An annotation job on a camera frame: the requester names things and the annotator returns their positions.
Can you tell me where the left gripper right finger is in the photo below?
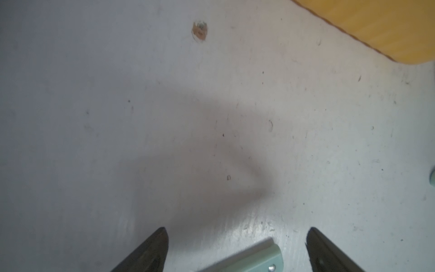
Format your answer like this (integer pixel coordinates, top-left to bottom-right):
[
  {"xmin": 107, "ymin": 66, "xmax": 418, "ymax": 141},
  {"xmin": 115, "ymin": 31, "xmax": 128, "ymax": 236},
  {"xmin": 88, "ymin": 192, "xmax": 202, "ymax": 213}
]
[{"xmin": 306, "ymin": 227, "xmax": 364, "ymax": 272}]

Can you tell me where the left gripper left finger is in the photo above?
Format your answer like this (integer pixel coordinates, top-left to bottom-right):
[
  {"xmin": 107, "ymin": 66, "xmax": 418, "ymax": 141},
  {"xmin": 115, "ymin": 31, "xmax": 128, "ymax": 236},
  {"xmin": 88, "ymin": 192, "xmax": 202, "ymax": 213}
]
[{"xmin": 111, "ymin": 227, "xmax": 169, "ymax": 272}]

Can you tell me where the mint knife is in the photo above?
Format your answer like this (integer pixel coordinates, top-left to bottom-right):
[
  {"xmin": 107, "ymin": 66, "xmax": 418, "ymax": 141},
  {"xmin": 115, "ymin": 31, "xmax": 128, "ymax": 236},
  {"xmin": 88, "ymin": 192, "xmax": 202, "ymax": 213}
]
[
  {"xmin": 201, "ymin": 241, "xmax": 284, "ymax": 272},
  {"xmin": 429, "ymin": 168, "xmax": 435, "ymax": 187}
]

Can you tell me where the yellow storage box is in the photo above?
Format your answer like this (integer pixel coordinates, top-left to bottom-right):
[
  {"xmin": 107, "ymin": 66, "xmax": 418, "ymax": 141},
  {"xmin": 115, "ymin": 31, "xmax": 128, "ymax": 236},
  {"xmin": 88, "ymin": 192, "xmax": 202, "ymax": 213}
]
[{"xmin": 298, "ymin": 0, "xmax": 435, "ymax": 65}]

